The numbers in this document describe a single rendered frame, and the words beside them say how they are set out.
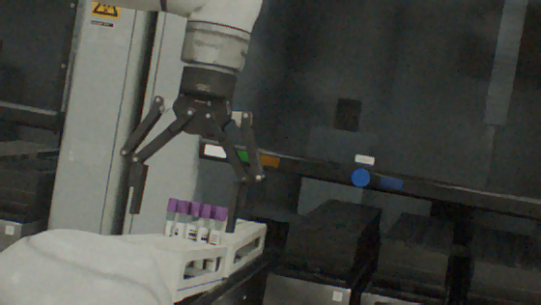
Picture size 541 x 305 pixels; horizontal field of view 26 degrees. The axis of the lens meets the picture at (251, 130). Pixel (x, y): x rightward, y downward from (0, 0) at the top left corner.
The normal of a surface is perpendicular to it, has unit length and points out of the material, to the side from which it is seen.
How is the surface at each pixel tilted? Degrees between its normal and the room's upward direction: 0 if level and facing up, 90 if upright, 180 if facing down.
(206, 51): 84
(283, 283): 90
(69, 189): 90
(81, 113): 90
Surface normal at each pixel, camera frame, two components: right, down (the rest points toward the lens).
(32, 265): -0.29, -0.64
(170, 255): -0.17, -0.07
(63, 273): -0.05, -0.55
